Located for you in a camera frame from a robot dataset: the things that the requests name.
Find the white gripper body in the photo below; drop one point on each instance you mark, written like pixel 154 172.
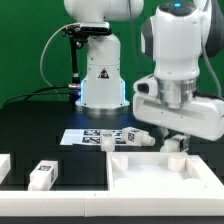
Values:
pixel 202 117

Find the white square tabletop part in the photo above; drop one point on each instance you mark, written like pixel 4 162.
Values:
pixel 156 171

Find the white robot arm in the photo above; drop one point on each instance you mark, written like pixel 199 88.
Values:
pixel 175 38

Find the sheet with fiducial tags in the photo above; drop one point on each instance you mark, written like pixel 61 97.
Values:
pixel 89 136

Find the white U-shaped fence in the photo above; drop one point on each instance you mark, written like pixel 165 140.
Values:
pixel 111 203

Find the white block at left edge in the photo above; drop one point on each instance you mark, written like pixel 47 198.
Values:
pixel 5 166

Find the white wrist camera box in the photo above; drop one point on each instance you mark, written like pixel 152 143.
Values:
pixel 147 85

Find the black camera stand pole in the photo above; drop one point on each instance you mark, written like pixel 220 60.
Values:
pixel 75 76

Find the black camera on stand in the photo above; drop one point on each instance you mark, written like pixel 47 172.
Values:
pixel 87 28

